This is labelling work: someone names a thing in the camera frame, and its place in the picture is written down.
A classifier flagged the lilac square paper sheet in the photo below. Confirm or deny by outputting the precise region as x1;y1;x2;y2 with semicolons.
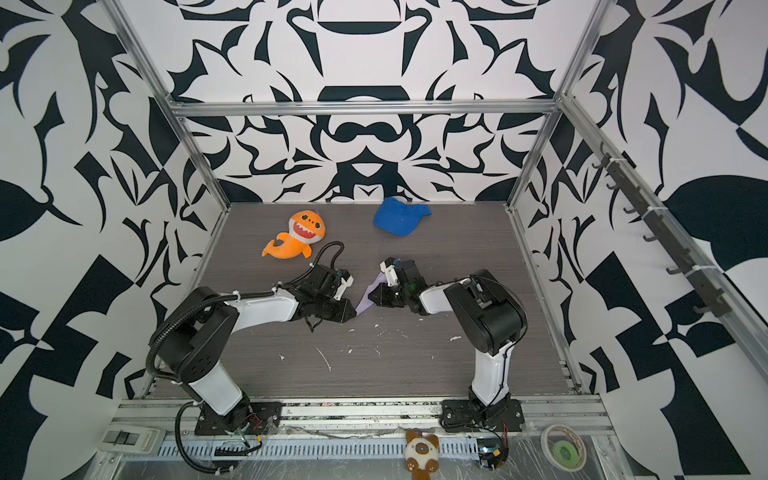
355;273;387;316

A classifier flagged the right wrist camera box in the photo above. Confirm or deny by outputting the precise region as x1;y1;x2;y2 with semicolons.
380;257;400;287

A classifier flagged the orange shark plush toy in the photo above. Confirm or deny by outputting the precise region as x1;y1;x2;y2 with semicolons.
262;210;326;260

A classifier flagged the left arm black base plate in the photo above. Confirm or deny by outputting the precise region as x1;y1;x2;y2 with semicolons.
194;397;284;436

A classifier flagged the black corrugated cable hose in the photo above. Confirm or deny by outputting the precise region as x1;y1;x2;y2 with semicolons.
173;400;263;475

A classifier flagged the black wall hook rail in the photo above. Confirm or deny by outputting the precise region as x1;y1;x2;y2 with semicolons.
593;141;733;318

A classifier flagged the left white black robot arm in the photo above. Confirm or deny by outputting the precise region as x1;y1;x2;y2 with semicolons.
145;265;356;417

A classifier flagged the brown white plush toy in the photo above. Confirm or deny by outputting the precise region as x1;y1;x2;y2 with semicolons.
404;429;440;480

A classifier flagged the small black electronics board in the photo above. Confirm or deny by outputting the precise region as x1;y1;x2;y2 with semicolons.
477;437;509;470

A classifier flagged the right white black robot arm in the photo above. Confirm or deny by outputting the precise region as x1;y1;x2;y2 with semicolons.
356;258;528;411

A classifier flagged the tape roll with green core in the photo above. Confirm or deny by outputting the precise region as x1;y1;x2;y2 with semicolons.
540;424;587;473

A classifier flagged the blue cap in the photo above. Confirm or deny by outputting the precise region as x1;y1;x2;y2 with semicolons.
373;197;431;237

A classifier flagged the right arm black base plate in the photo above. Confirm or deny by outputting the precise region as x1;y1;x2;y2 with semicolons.
439;396;525;433

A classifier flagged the white power strip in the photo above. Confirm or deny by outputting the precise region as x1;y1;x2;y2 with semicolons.
98;423;166;456

